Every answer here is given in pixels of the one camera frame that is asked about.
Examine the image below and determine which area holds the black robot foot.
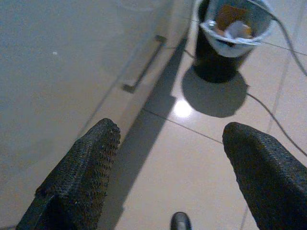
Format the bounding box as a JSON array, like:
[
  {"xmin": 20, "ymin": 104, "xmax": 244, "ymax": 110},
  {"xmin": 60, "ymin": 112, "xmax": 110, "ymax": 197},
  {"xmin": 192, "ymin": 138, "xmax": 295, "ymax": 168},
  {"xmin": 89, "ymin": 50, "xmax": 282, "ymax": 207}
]
[{"xmin": 170, "ymin": 212, "xmax": 192, "ymax": 230}]

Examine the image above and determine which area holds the crumpled white paper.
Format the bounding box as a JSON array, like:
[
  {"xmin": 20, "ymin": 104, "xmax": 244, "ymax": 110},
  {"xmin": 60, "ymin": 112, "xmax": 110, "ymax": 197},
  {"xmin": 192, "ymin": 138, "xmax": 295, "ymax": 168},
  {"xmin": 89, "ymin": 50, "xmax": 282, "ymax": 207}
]
[{"xmin": 224, "ymin": 21, "xmax": 250, "ymax": 39}]

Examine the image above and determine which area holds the black trash bin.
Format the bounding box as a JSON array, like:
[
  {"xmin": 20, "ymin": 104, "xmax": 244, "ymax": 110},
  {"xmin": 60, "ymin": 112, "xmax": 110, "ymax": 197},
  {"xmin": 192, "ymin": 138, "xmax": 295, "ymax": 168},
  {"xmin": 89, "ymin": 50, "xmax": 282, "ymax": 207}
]
[{"xmin": 193, "ymin": 0, "xmax": 256, "ymax": 83}]

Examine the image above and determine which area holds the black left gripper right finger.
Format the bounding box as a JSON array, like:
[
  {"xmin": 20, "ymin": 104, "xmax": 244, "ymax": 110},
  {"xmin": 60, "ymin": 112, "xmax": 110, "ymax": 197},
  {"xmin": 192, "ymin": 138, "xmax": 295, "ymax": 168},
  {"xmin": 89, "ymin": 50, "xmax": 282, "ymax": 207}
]
[{"xmin": 222, "ymin": 121, "xmax": 307, "ymax": 230}]

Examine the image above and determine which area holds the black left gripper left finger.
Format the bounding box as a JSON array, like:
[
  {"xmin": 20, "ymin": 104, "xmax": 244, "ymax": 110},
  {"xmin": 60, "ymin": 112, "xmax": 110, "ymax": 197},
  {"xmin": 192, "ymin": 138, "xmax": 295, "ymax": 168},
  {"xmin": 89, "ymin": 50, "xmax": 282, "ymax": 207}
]
[{"xmin": 15, "ymin": 117, "xmax": 121, "ymax": 230}]

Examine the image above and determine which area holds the metal cabinet handle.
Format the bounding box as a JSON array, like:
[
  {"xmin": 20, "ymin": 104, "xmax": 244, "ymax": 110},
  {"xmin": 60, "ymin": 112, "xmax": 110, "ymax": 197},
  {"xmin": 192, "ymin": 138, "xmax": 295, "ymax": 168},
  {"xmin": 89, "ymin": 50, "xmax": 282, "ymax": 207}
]
[{"xmin": 122, "ymin": 35, "xmax": 167, "ymax": 93}]

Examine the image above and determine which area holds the brown cardboard scrap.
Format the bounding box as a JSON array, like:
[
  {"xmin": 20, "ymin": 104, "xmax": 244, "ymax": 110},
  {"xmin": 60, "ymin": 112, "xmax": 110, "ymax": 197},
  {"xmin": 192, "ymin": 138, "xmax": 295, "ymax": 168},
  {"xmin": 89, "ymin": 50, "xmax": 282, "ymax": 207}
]
[{"xmin": 214, "ymin": 4, "xmax": 252, "ymax": 38}]

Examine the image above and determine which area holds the grey cable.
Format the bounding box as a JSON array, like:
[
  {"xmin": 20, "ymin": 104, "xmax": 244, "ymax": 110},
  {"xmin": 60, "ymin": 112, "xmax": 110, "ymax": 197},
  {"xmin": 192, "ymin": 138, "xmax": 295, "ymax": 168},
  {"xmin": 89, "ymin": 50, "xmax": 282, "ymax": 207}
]
[
  {"xmin": 247, "ymin": 0, "xmax": 307, "ymax": 76},
  {"xmin": 247, "ymin": 92, "xmax": 307, "ymax": 155}
]

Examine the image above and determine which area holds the white bin liner bag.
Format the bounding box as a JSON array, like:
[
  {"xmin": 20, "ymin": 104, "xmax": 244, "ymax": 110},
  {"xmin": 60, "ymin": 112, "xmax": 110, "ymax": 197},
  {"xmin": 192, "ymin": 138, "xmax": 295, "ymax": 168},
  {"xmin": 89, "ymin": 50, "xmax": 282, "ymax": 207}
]
[{"xmin": 198, "ymin": 0, "xmax": 275, "ymax": 58}]

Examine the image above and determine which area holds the white cabinet front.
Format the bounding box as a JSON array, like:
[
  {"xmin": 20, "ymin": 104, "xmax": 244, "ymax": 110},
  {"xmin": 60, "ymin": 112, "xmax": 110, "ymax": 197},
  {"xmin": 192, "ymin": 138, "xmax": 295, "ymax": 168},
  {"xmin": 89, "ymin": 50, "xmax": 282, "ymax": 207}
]
[{"xmin": 0, "ymin": 0, "xmax": 192, "ymax": 230}]

